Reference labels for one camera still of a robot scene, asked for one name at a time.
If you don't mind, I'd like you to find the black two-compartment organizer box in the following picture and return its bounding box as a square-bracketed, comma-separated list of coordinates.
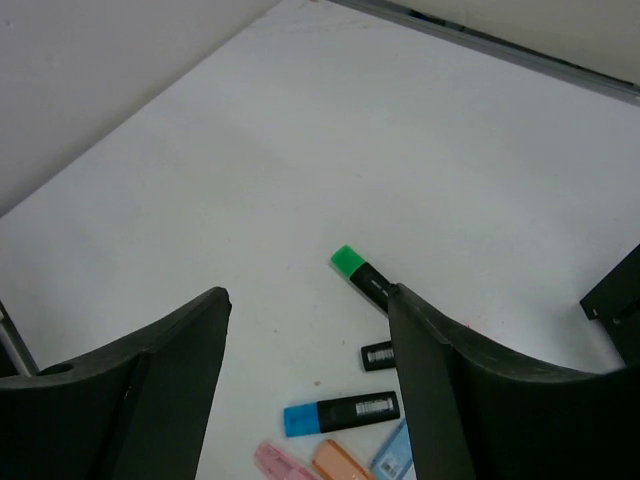
[580, 246, 640, 365]

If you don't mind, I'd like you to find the green cap black highlighter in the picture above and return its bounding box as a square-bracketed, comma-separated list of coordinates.
[330, 245, 392, 314]

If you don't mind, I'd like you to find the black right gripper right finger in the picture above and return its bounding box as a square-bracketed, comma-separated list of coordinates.
[388, 284, 639, 479]

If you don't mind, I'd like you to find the blue cap black highlighter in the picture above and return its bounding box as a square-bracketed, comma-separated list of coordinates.
[283, 391, 401, 438]

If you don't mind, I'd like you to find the pastel blue highlighter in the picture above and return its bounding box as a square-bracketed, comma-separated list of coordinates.
[371, 419, 413, 480]

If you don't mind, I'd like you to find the pastel orange highlighter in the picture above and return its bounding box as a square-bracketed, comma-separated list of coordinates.
[311, 439, 374, 480]

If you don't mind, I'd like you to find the pastel pink highlighter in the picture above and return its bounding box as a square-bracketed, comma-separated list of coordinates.
[253, 441, 319, 480]

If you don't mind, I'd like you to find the pink cap black highlighter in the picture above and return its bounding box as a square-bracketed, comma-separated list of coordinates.
[360, 341, 396, 372]

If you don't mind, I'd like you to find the aluminium rail along wall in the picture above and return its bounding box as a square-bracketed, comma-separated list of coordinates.
[339, 1, 639, 105]

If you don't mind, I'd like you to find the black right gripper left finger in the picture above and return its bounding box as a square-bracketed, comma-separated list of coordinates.
[1, 287, 232, 479]

